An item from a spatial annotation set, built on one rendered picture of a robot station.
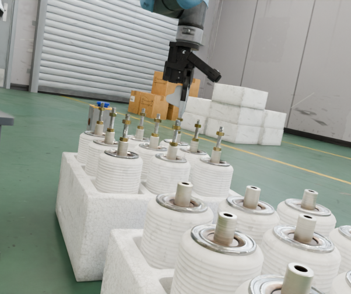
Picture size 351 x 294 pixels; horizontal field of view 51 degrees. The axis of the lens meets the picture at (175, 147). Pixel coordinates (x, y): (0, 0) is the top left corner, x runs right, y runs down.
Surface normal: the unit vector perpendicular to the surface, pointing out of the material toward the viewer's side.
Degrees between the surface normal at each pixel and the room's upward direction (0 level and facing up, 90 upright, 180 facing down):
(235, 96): 90
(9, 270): 0
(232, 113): 90
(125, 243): 0
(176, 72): 90
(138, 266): 0
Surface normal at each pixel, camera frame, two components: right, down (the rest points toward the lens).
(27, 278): 0.17, -0.97
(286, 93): -0.75, -0.03
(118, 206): 0.40, 0.21
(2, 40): 0.64, 0.23
